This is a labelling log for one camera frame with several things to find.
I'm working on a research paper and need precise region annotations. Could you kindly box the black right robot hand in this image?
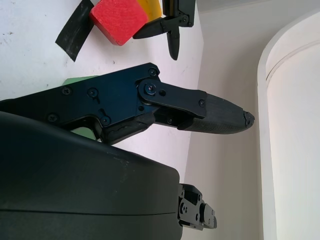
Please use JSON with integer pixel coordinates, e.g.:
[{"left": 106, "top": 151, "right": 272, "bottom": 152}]
[{"left": 0, "top": 62, "right": 256, "bottom": 240}]

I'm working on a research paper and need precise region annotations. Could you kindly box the green wooden block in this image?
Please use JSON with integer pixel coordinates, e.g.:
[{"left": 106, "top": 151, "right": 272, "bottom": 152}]
[{"left": 62, "top": 74, "right": 101, "bottom": 143}]

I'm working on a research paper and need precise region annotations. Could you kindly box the yellow wooden block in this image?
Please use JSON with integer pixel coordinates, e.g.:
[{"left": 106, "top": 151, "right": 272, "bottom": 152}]
[{"left": 136, "top": 0, "right": 163, "bottom": 22}]

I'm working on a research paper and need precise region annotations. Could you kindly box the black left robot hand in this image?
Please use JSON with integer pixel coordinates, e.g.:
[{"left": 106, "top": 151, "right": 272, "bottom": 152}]
[{"left": 132, "top": 0, "right": 196, "bottom": 61}]

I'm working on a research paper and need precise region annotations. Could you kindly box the white round column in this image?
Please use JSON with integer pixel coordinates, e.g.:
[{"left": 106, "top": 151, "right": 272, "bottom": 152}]
[{"left": 257, "top": 12, "right": 320, "bottom": 240}]

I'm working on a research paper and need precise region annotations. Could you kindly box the black tape strip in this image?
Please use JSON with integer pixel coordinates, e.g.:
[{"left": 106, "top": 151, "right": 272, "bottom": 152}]
[{"left": 54, "top": 0, "right": 95, "bottom": 62}]

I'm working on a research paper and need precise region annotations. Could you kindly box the red wooden block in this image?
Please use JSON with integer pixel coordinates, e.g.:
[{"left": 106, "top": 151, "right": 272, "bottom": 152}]
[{"left": 89, "top": 0, "right": 148, "bottom": 47}]

